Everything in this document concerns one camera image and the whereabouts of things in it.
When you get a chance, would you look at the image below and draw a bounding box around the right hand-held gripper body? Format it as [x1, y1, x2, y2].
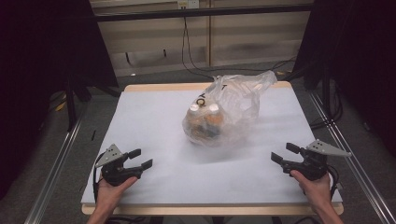
[281, 138, 353, 182]

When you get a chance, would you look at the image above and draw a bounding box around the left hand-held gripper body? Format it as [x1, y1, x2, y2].
[94, 143, 145, 188]

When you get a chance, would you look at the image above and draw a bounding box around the clear plastic bag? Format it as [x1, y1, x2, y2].
[181, 70, 278, 147]

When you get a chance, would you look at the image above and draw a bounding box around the person's left hand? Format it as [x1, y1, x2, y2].
[95, 175, 139, 209]

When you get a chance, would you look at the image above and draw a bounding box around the person's right hand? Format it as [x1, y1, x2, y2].
[290, 169, 332, 215]

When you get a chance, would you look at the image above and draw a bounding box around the white table mat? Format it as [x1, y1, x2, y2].
[80, 88, 344, 205]

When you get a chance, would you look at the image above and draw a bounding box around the white-capped bottle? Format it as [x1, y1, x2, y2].
[186, 103, 204, 138]
[204, 103, 226, 138]

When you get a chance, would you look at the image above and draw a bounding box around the black metal stand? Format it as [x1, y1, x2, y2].
[64, 74, 78, 133]

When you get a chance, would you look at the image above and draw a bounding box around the black curtain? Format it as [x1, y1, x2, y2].
[0, 0, 120, 200]
[292, 0, 396, 157]

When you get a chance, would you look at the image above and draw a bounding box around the black horizontal bar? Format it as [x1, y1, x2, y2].
[93, 3, 315, 22]

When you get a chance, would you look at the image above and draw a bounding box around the left hand-held gripper cable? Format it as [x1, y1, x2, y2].
[92, 151, 106, 203]

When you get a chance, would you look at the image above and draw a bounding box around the hand-held gripper cable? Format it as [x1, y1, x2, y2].
[92, 151, 106, 203]
[326, 163, 341, 201]

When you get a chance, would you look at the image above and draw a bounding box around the right hand-held gripper cable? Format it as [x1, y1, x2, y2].
[326, 163, 341, 201]

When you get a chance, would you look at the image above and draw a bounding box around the aluminium floor rail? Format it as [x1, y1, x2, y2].
[308, 91, 396, 224]
[23, 116, 87, 224]

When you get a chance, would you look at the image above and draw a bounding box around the bundle of black cables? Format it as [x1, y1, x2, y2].
[309, 78, 344, 131]

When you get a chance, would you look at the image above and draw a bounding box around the black floor cable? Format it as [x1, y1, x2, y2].
[214, 55, 298, 74]

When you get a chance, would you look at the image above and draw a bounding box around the black hanging cable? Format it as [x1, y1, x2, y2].
[180, 16, 217, 80]

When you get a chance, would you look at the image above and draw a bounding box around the white wall socket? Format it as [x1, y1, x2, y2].
[177, 0, 200, 10]

